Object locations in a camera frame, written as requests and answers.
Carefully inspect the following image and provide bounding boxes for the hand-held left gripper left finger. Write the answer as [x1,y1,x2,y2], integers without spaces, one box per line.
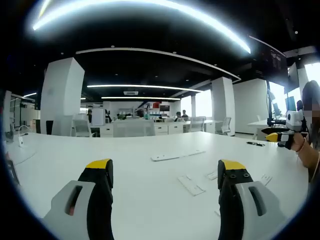
[42,158,115,240]

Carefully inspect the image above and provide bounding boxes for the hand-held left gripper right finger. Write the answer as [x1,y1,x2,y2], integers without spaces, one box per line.
[215,159,286,240]

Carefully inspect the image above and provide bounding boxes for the white socket holder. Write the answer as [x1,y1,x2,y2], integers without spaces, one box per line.
[177,174,206,197]

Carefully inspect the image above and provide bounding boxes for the person's right hand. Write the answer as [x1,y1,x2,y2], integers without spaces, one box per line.
[291,132,311,153]

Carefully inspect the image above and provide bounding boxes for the white office chair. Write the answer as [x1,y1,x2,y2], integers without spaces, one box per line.
[221,117,232,136]
[189,116,206,133]
[72,118,92,138]

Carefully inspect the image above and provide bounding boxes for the narrow white pillar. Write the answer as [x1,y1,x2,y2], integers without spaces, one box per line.
[211,76,236,136]

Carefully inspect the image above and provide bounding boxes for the large dark hanging screen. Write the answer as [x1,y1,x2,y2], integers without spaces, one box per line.
[249,35,290,87]

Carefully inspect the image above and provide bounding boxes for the dark flat device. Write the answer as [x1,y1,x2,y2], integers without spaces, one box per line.
[6,159,21,187]

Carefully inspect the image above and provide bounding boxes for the white drawer cabinet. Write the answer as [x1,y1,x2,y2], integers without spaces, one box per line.
[167,123,185,135]
[154,124,169,136]

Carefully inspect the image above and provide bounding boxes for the white partition panel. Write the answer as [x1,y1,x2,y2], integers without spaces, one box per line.
[91,107,105,127]

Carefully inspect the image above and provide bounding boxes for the wide white mesh chair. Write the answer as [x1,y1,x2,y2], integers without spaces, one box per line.
[112,119,156,138]

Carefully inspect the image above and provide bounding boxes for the wide white pillar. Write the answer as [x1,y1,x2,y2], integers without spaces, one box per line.
[40,57,85,137]

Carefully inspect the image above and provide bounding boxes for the straight ceiling light strip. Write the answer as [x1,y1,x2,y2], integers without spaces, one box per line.
[86,84,202,93]
[101,96,181,101]

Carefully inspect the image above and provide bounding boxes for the long curved ceiling light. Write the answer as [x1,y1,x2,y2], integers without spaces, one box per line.
[32,0,251,55]

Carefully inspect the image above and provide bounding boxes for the thin white plastic frame piece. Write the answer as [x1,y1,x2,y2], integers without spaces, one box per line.
[205,169,220,181]

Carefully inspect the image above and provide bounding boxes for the long white plastic rail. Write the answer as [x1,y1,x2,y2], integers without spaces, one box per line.
[150,149,206,162]

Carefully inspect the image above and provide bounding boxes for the white charger cable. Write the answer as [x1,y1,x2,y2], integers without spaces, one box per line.
[14,125,36,166]

